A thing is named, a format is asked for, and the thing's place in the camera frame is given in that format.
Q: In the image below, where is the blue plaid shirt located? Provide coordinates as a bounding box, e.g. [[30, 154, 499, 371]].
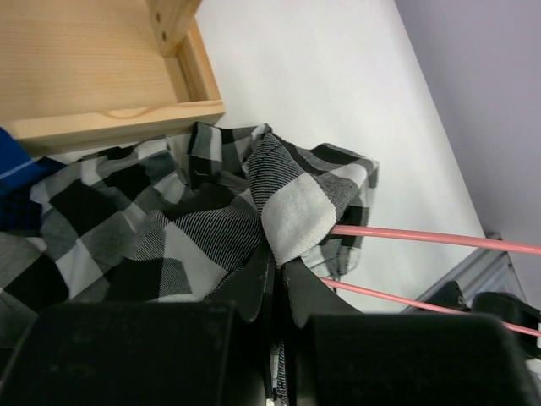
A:
[[1, 129, 66, 231]]

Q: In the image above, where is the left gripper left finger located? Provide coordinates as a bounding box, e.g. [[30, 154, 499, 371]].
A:
[[1, 243, 275, 405]]

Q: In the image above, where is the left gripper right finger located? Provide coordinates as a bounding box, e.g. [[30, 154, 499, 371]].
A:
[[282, 260, 540, 405]]

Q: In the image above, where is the black white checkered shirt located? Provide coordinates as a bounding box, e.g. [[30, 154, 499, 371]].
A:
[[0, 122, 380, 406]]

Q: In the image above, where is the pink wire hanger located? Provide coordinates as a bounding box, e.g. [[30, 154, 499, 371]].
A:
[[336, 224, 540, 313]]

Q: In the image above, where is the wooden clothes rack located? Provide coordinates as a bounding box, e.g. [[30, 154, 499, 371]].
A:
[[1, 1, 225, 156]]

